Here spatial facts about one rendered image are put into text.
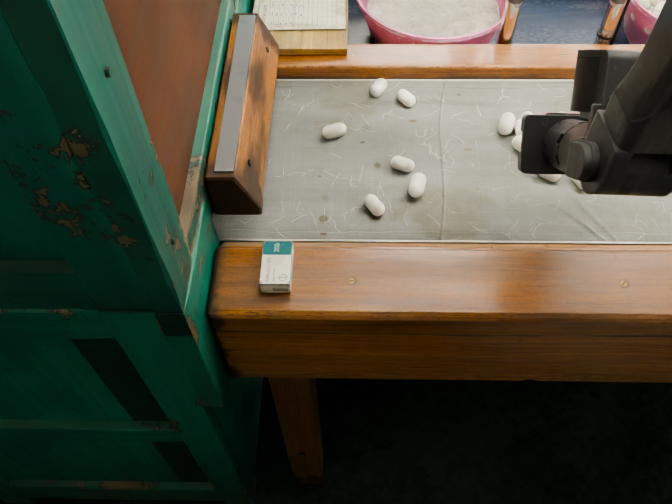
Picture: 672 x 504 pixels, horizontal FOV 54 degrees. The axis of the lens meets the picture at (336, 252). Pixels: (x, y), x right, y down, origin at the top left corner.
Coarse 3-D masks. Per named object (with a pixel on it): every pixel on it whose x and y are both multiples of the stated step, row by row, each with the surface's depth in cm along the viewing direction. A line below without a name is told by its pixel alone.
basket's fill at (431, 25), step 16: (368, 0) 112; (384, 0) 111; (400, 0) 111; (416, 0) 110; (432, 0) 110; (448, 0) 111; (464, 0) 110; (480, 0) 111; (384, 16) 109; (400, 16) 108; (416, 16) 108; (432, 16) 109; (448, 16) 108; (464, 16) 108; (480, 16) 108; (496, 16) 108; (416, 32) 107; (432, 32) 106; (448, 32) 106; (464, 32) 106
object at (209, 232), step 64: (192, 256) 70; (0, 320) 68; (64, 320) 68; (128, 320) 67; (192, 320) 69; (0, 384) 86; (64, 384) 86; (128, 384) 85; (192, 384) 80; (256, 384) 136; (0, 448) 110; (64, 448) 109; (128, 448) 108; (192, 448) 103; (256, 448) 137
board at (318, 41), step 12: (276, 36) 99; (288, 36) 99; (300, 36) 99; (312, 36) 99; (324, 36) 99; (336, 36) 99; (288, 48) 98; (300, 48) 98; (312, 48) 98; (324, 48) 97; (336, 48) 97
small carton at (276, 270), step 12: (264, 252) 76; (276, 252) 76; (288, 252) 76; (264, 264) 75; (276, 264) 75; (288, 264) 75; (264, 276) 74; (276, 276) 74; (288, 276) 74; (264, 288) 74; (276, 288) 74; (288, 288) 74
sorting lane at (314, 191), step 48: (288, 96) 97; (336, 96) 97; (384, 96) 97; (432, 96) 97; (480, 96) 96; (528, 96) 96; (288, 144) 92; (336, 144) 92; (384, 144) 91; (432, 144) 91; (480, 144) 91; (288, 192) 87; (336, 192) 87; (384, 192) 87; (432, 192) 86; (480, 192) 86; (528, 192) 86; (576, 192) 86; (240, 240) 82; (288, 240) 82; (336, 240) 82; (384, 240) 82; (432, 240) 82; (480, 240) 82; (528, 240) 82; (576, 240) 82; (624, 240) 82
